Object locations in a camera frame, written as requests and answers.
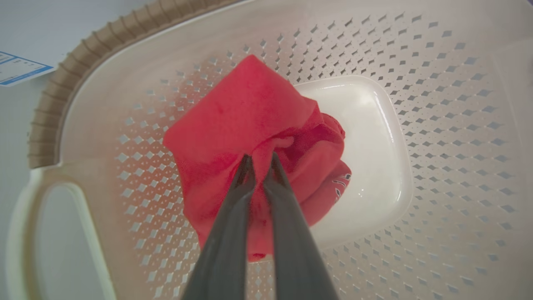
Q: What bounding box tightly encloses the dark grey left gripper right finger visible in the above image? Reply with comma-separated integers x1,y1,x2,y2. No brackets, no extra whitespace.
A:
263,152,340,300

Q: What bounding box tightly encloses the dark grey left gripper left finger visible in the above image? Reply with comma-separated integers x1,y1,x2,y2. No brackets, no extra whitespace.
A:
182,154,256,300

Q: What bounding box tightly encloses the red cloth garment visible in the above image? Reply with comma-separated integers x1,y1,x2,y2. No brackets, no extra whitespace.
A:
162,55,352,263

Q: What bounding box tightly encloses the cream perforated laundry basket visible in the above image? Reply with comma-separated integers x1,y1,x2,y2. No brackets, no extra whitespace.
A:
6,0,533,300

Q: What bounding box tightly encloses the white blue-edged paper label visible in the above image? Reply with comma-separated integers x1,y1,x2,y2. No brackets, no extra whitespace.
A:
0,51,56,87

